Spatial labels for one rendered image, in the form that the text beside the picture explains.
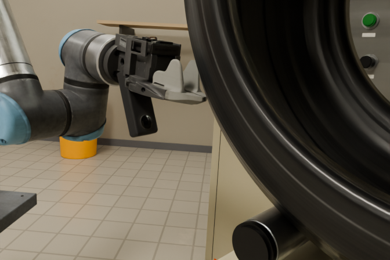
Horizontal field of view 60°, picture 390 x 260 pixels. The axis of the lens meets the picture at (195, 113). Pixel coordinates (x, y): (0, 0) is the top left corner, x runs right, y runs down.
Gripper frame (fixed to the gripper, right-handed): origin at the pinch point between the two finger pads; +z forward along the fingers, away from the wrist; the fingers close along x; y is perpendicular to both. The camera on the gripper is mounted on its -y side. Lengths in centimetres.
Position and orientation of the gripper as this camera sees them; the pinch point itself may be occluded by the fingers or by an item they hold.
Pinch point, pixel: (197, 101)
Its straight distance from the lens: 47.8
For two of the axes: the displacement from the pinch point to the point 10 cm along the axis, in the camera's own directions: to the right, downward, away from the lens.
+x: 7.0, -0.8, 7.1
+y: 1.4, -9.6, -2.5
